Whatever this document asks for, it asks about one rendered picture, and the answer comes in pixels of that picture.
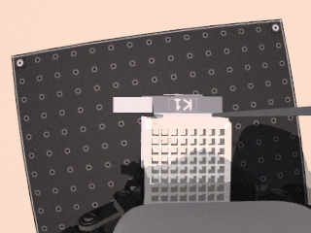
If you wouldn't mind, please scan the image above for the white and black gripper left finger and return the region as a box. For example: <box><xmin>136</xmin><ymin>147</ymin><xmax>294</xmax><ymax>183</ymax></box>
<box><xmin>60</xmin><ymin>167</ymin><xmax>145</xmax><ymax>233</ymax></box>

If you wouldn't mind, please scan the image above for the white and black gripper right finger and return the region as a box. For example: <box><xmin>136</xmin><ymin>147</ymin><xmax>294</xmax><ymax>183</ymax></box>
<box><xmin>230</xmin><ymin>166</ymin><xmax>311</xmax><ymax>209</ymax></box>

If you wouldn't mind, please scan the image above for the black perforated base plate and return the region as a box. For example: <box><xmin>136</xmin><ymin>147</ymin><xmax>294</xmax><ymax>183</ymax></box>
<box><xmin>11</xmin><ymin>18</ymin><xmax>308</xmax><ymax>233</ymax></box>

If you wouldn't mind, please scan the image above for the white perforated square plate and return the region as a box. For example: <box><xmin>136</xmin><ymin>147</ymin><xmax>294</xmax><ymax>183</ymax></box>
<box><xmin>144</xmin><ymin>116</ymin><xmax>231</xmax><ymax>205</ymax></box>

